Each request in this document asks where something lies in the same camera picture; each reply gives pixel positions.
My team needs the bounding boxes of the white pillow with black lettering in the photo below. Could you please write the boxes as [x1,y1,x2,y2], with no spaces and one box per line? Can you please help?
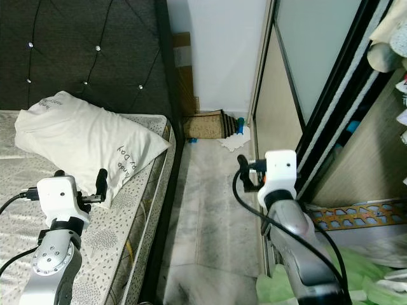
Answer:
[14,91,172,208]

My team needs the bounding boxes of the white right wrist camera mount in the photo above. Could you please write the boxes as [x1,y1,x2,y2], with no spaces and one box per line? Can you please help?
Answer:
[257,150,298,205]

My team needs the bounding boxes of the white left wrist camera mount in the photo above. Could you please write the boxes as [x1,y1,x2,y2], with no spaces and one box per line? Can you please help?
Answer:
[36,176,83,224]

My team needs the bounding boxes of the tall brown cardboard box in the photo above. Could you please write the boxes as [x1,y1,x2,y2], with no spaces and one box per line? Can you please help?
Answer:
[170,32,195,116]

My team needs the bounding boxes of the white patterned mattress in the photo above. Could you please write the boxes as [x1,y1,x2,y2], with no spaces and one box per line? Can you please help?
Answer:
[0,111,176,305]

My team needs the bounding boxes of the frosted glass wardrobe sliding door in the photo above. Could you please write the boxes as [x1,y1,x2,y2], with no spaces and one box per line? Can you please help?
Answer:
[248,0,396,210]

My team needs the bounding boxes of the yellow blue patterned board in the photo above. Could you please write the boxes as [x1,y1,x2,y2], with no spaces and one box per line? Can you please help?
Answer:
[310,200,407,233]

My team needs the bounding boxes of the beige wardrobe door panel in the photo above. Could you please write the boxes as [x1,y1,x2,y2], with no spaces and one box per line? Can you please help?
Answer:
[308,89,407,210]

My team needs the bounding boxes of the long black left arm cable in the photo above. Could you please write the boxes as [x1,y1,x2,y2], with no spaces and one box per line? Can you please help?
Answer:
[0,188,40,215]

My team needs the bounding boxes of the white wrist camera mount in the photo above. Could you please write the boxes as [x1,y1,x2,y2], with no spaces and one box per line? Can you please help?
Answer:
[257,150,298,205]
[36,176,83,224]

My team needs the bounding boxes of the dark bed frame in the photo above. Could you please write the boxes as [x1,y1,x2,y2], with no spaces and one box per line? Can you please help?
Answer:
[139,121,186,305]

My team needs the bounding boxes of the short black left arm cable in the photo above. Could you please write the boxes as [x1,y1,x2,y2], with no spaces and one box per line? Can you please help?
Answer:
[0,247,42,275]

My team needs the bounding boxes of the hanging clothes in wardrobe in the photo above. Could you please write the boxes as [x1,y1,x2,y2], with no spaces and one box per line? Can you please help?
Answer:
[366,0,407,148]

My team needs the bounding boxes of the dark tufted headboard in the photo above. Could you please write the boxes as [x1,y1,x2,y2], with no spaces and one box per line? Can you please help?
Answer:
[0,0,176,121]

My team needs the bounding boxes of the light green clothes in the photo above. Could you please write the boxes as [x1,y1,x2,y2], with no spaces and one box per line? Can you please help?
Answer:
[256,247,407,305]

